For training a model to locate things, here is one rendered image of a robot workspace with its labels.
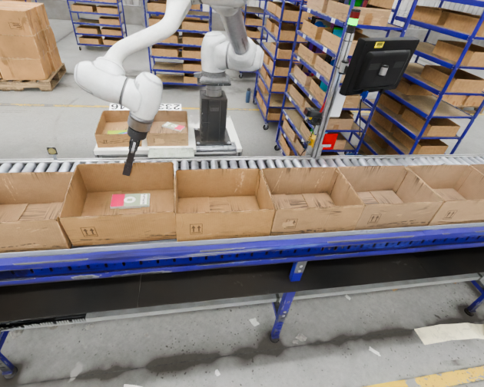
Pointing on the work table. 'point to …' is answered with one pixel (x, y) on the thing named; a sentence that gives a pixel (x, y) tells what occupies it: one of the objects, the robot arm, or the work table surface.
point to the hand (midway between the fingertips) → (127, 167)
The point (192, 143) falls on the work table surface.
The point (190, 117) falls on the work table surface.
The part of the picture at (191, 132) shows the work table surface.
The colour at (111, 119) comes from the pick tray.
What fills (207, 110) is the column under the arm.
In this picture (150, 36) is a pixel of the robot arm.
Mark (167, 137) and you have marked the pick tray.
